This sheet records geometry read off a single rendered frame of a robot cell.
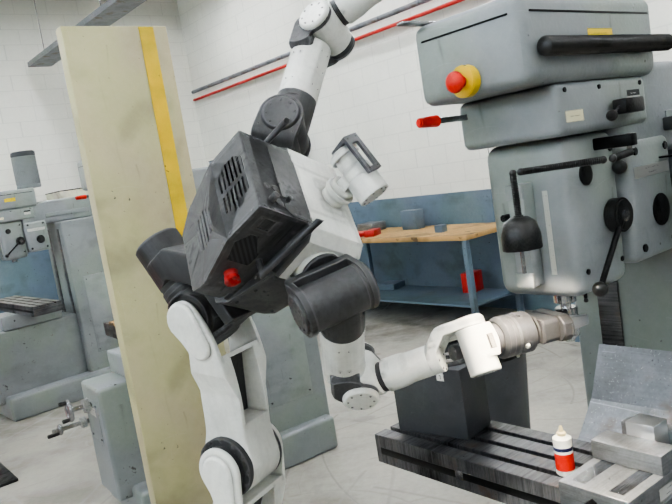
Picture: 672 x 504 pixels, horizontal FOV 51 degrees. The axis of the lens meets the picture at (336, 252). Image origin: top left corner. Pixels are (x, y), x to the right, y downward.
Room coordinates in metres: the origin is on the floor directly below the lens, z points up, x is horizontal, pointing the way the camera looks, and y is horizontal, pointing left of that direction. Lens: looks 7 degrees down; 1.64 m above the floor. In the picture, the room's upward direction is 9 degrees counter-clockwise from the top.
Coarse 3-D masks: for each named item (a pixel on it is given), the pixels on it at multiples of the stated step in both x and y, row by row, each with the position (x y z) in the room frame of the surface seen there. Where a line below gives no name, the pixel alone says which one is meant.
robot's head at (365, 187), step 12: (348, 156) 1.37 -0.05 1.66; (348, 168) 1.37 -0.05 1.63; (360, 168) 1.36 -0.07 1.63; (336, 180) 1.39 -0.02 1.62; (348, 180) 1.37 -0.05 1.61; (360, 180) 1.35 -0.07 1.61; (372, 180) 1.35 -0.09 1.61; (384, 180) 1.37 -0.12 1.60; (336, 192) 1.39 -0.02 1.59; (348, 192) 1.39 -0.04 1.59; (360, 192) 1.35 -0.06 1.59; (372, 192) 1.34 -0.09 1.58
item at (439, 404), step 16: (448, 368) 1.74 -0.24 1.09; (464, 368) 1.73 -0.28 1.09; (416, 384) 1.80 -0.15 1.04; (432, 384) 1.77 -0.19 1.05; (448, 384) 1.74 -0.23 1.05; (464, 384) 1.72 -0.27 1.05; (480, 384) 1.78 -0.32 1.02; (400, 400) 1.84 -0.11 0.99; (416, 400) 1.81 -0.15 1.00; (432, 400) 1.77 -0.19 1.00; (448, 400) 1.74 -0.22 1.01; (464, 400) 1.72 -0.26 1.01; (480, 400) 1.77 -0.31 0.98; (400, 416) 1.85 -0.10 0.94; (416, 416) 1.81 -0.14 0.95; (432, 416) 1.78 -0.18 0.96; (448, 416) 1.75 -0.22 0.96; (464, 416) 1.71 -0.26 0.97; (480, 416) 1.76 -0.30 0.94; (432, 432) 1.78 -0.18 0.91; (448, 432) 1.75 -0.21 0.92; (464, 432) 1.72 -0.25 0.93
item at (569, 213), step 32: (512, 160) 1.44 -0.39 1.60; (544, 160) 1.38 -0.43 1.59; (608, 160) 1.44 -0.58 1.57; (544, 192) 1.38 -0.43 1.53; (576, 192) 1.36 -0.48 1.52; (608, 192) 1.43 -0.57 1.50; (544, 224) 1.39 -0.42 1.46; (576, 224) 1.35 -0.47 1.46; (512, 256) 1.46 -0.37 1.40; (544, 256) 1.40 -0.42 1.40; (576, 256) 1.35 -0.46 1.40; (512, 288) 1.47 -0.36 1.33; (544, 288) 1.41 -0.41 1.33; (576, 288) 1.36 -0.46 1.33
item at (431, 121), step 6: (420, 120) 1.39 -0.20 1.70; (426, 120) 1.39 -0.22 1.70; (432, 120) 1.40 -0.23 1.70; (438, 120) 1.41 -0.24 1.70; (444, 120) 1.43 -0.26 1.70; (450, 120) 1.44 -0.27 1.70; (456, 120) 1.45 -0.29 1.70; (462, 120) 1.47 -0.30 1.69; (420, 126) 1.39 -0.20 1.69; (426, 126) 1.40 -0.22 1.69; (432, 126) 1.41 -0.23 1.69
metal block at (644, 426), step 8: (640, 416) 1.38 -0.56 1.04; (648, 416) 1.37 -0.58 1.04; (632, 424) 1.35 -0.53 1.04; (640, 424) 1.34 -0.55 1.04; (648, 424) 1.33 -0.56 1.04; (656, 424) 1.33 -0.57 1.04; (664, 424) 1.34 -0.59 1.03; (632, 432) 1.35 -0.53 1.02; (640, 432) 1.34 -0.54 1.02; (648, 432) 1.33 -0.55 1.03; (656, 432) 1.32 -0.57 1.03; (664, 432) 1.34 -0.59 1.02; (656, 440) 1.32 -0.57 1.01; (664, 440) 1.34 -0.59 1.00
